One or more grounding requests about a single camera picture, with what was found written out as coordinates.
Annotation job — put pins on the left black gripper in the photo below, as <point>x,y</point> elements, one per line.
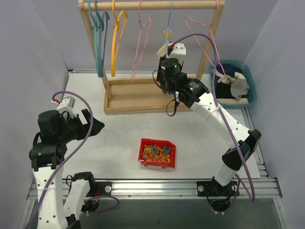
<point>83,123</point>

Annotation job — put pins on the dark olive underwear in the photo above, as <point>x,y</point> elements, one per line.
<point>163,52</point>

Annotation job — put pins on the light blue wire hanger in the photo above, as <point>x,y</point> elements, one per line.
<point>169,20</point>

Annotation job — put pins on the grey underwear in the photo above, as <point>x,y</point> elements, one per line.
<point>238,84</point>

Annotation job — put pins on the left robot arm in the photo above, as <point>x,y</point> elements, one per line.
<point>60,137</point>

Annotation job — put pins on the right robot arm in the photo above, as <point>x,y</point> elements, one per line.
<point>196,96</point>

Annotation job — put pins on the wooden hanger rack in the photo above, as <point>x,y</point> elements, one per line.
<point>141,95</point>

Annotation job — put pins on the blue-grey plastic hanger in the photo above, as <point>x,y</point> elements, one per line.
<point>105,17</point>

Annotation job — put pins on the teal plastic hanger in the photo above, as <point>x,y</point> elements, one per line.
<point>98,26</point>

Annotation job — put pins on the orange plastic hanger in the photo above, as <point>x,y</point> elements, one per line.
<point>120,23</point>

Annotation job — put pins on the black underwear in basin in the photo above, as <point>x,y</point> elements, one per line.
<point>223,91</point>

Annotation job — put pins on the red plastic bin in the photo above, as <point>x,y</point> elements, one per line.
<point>160,143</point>

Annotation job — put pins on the pile of coloured clips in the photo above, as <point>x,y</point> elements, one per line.
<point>156,153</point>

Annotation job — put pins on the upper yellow clip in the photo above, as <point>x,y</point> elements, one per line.
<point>167,34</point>

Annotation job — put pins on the teal plastic basin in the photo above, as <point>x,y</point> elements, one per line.
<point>246,100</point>

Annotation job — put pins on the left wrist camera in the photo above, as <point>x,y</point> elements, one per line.
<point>66,107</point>

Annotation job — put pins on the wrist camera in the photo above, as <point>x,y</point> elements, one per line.
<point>66,107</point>
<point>177,51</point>

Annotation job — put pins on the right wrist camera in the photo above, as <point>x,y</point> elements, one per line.
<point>177,51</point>

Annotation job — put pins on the aluminium rail base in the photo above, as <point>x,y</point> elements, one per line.
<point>177,188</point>

